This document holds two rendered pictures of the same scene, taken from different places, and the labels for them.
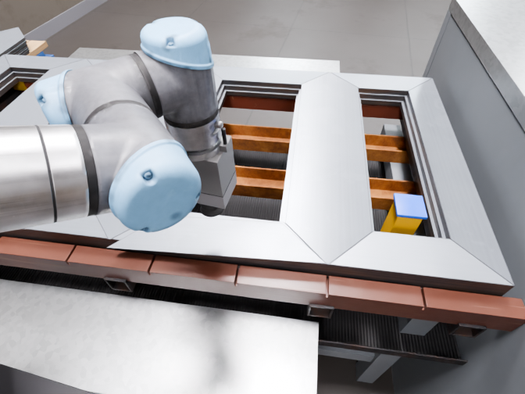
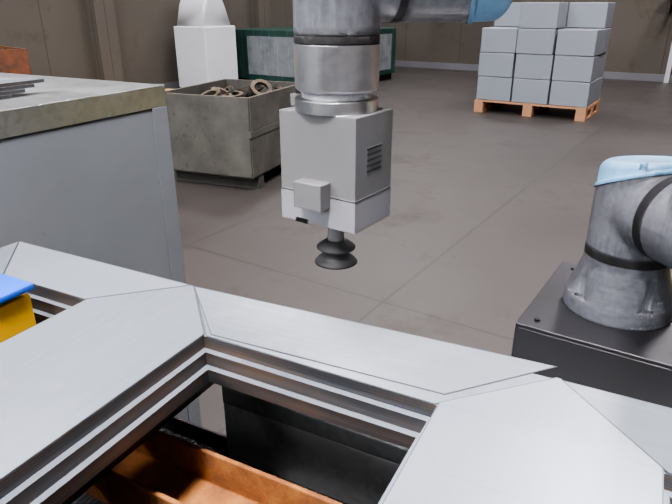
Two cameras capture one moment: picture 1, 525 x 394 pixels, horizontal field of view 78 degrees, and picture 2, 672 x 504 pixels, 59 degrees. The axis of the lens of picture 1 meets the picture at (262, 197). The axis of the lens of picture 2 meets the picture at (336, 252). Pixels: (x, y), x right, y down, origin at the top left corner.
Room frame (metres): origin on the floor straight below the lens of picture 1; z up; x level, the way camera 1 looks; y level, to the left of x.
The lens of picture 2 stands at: (0.89, 0.26, 1.19)
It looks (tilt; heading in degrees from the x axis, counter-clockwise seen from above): 23 degrees down; 198
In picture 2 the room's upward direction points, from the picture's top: straight up
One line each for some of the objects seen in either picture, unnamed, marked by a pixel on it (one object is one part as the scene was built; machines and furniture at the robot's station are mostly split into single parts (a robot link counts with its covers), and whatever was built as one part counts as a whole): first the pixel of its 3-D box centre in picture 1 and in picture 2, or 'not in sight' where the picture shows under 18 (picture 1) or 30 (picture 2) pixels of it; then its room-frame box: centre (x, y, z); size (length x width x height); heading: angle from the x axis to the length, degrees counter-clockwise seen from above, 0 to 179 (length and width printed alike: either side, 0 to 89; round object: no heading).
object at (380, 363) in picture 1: (387, 347); not in sight; (0.30, -0.38, 0.34); 0.06 x 0.06 x 0.68; 81
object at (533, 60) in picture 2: not in sight; (542, 58); (-6.76, 0.32, 0.61); 1.28 x 0.82 x 1.22; 76
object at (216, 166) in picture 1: (207, 162); (326, 159); (0.39, 0.09, 1.06); 0.10 x 0.09 x 0.16; 163
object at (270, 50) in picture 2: not in sight; (315, 55); (-8.84, -3.29, 0.42); 2.13 x 1.95 x 0.84; 165
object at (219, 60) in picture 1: (196, 71); not in sight; (1.31, 0.27, 0.74); 1.20 x 0.26 x 0.03; 81
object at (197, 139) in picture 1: (196, 126); (333, 70); (0.38, 0.09, 1.14); 0.08 x 0.08 x 0.05
